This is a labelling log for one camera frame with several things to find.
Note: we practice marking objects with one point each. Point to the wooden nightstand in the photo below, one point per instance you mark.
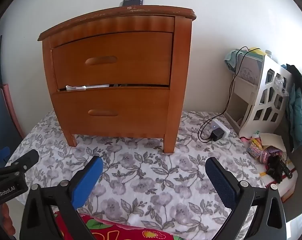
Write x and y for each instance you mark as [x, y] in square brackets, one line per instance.
[115, 20]

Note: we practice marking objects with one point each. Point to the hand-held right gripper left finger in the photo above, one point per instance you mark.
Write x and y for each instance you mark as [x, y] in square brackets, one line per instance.
[87, 180]

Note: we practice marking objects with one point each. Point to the yellow item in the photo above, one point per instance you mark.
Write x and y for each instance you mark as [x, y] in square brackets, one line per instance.
[256, 51]

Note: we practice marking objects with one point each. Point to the beige paper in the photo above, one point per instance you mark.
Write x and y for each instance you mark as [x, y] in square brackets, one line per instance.
[272, 141]

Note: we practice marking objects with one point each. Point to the red floral blanket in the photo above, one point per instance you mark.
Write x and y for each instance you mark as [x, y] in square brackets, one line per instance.
[110, 231]

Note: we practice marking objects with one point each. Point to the teal cloth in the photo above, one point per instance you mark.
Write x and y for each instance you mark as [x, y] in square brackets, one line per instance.
[230, 60]

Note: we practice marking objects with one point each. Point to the colourful packet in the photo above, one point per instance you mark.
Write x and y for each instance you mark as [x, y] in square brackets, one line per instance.
[254, 149]

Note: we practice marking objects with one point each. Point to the grey floral bedsheet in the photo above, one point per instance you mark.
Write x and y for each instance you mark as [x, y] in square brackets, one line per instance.
[146, 175]

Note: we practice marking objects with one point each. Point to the wooden clothes drawer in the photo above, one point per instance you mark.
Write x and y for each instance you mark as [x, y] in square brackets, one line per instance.
[130, 112]

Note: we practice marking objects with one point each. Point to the pink board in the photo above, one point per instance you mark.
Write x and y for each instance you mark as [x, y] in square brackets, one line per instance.
[13, 110]

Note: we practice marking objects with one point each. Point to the white power strip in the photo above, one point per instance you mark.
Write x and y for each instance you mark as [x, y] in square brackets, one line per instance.
[223, 127]

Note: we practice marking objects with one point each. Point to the white paper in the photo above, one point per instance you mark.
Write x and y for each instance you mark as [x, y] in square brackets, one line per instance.
[77, 88]

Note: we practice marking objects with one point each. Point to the black charger adapter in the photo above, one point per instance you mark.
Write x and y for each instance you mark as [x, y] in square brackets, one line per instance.
[216, 134]

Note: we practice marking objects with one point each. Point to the white house-shaped shelf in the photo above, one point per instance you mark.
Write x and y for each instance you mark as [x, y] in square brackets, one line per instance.
[263, 100]

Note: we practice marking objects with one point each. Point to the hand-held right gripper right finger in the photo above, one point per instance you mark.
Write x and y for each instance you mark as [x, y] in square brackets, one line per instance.
[221, 182]

